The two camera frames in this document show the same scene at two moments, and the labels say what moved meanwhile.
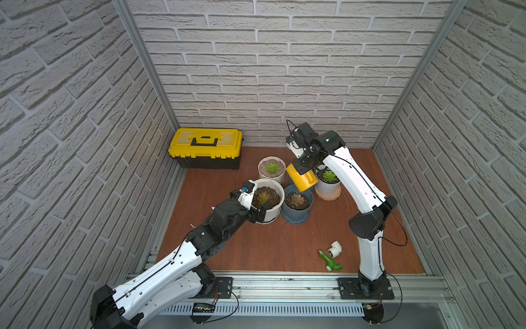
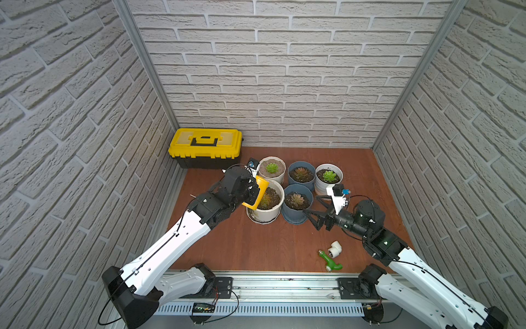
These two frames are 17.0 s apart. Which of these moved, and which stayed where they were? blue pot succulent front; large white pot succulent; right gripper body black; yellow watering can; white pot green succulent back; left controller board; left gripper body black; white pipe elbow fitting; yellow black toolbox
Moved: left gripper body black; yellow watering can; right gripper body black
Stayed: left controller board; white pipe elbow fitting; blue pot succulent front; large white pot succulent; white pot green succulent back; yellow black toolbox
